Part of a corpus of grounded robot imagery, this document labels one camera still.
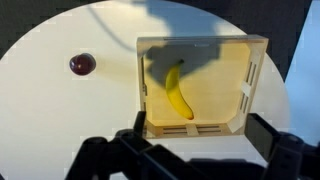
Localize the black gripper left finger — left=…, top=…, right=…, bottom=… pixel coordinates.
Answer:
left=64, top=111, right=201, bottom=180

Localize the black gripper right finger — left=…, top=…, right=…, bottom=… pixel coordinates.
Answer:
left=244, top=112, right=320, bottom=180

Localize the dark purple plum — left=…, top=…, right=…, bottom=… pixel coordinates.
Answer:
left=69, top=52, right=97, bottom=77

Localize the light wooden crate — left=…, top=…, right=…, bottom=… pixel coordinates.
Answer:
left=135, top=34, right=270, bottom=139

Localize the yellow banana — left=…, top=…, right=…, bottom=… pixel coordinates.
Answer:
left=165, top=59, right=195, bottom=121

